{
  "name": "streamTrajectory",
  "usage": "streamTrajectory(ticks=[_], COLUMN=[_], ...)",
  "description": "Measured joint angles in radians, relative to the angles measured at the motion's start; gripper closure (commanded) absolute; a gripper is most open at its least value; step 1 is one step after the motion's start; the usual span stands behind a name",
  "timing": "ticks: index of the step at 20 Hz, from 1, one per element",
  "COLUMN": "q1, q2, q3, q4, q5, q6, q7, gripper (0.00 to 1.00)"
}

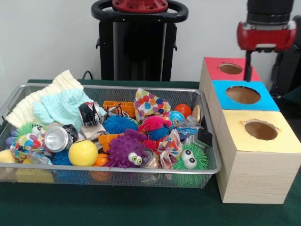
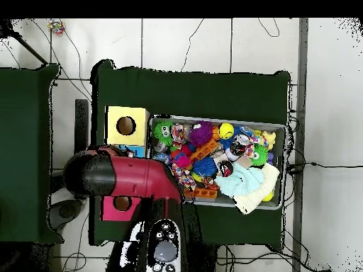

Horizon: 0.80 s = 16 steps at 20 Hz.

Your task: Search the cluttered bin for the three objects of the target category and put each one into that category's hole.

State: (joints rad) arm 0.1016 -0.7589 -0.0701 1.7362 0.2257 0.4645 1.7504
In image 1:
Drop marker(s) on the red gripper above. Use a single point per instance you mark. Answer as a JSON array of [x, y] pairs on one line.
[[265, 38]]

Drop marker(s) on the wooden three-hole box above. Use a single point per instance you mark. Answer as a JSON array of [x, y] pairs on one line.
[[254, 176]]

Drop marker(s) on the dark green tablecloth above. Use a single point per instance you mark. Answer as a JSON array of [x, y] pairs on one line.
[[294, 99], [141, 207]]

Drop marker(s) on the red rubber ball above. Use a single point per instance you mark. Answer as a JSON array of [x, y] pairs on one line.
[[183, 110]]

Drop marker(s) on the green spiky toy with eyes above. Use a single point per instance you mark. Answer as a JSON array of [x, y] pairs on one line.
[[190, 157]]

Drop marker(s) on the polka dot paper napkin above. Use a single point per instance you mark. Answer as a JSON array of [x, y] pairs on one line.
[[150, 104]]

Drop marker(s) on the blue spiky ball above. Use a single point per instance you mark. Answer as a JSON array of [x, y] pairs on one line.
[[120, 124]]

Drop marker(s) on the purple spiky toy with eyes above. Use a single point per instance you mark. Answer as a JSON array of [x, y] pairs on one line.
[[124, 148]]

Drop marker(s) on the crushed black can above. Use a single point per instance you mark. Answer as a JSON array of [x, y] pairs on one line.
[[90, 115]]

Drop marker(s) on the yellow smiley ball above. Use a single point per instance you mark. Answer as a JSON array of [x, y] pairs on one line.
[[83, 152]]

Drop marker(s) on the mint green cloth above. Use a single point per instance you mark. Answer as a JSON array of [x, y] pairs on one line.
[[63, 106]]

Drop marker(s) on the crushed silver can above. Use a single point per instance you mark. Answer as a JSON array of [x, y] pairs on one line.
[[56, 139]]

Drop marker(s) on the cream knitted cloth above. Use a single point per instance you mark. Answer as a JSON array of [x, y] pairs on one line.
[[23, 108]]

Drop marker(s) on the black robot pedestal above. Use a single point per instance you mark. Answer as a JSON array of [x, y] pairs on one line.
[[131, 47]]

